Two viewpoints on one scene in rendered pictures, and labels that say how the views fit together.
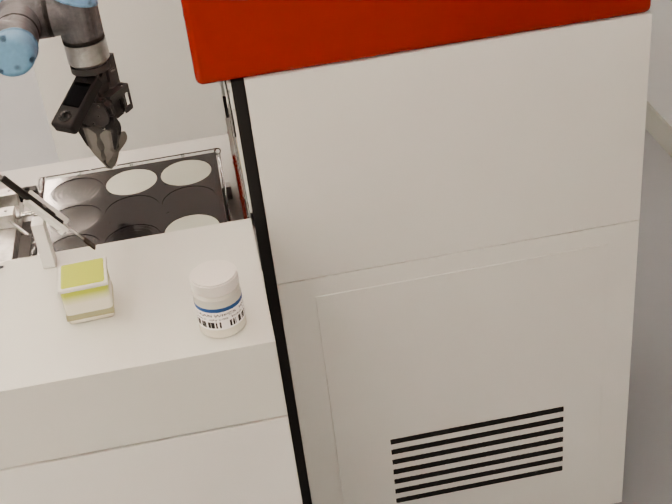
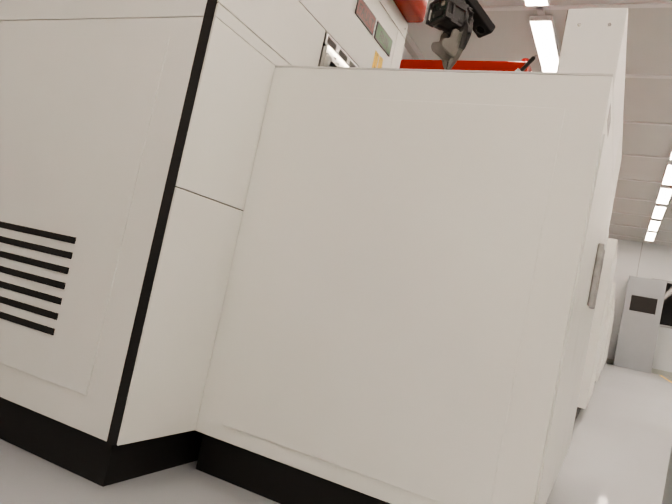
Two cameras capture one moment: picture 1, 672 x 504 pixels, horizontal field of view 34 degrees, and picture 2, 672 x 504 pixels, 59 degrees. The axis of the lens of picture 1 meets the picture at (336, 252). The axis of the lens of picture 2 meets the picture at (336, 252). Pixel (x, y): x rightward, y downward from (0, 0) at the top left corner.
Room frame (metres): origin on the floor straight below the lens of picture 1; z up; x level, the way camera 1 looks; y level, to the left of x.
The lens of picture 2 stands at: (3.11, 0.98, 0.41)
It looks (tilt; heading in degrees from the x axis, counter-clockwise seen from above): 3 degrees up; 212
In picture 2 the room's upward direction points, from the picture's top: 12 degrees clockwise
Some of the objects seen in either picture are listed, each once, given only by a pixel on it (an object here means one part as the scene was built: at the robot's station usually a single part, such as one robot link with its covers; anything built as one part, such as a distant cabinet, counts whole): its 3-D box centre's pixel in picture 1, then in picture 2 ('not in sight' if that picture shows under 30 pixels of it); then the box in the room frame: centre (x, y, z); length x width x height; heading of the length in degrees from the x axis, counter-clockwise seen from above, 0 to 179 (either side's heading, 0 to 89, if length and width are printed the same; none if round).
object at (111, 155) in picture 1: (117, 143); (441, 50); (1.87, 0.38, 1.01); 0.06 x 0.03 x 0.09; 153
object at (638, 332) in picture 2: not in sight; (639, 324); (-10.93, 0.01, 0.95); 0.70 x 0.70 x 1.90; 6
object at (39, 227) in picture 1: (50, 228); not in sight; (1.54, 0.46, 1.03); 0.06 x 0.04 x 0.13; 96
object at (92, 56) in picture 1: (85, 51); not in sight; (1.87, 0.40, 1.19); 0.08 x 0.08 x 0.05
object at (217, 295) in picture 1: (218, 299); not in sight; (1.32, 0.18, 1.01); 0.07 x 0.07 x 0.10
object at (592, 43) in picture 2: not in sight; (594, 106); (1.83, 0.74, 0.89); 0.55 x 0.09 x 0.14; 6
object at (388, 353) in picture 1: (416, 304); (167, 251); (2.05, -0.17, 0.41); 0.82 x 0.70 x 0.82; 6
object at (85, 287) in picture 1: (87, 290); not in sight; (1.40, 0.39, 1.00); 0.07 x 0.07 x 0.07; 8
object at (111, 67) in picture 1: (99, 90); (453, 5); (1.88, 0.40, 1.11); 0.09 x 0.08 x 0.12; 153
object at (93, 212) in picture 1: (132, 210); not in sight; (1.80, 0.37, 0.90); 0.34 x 0.34 x 0.01; 6
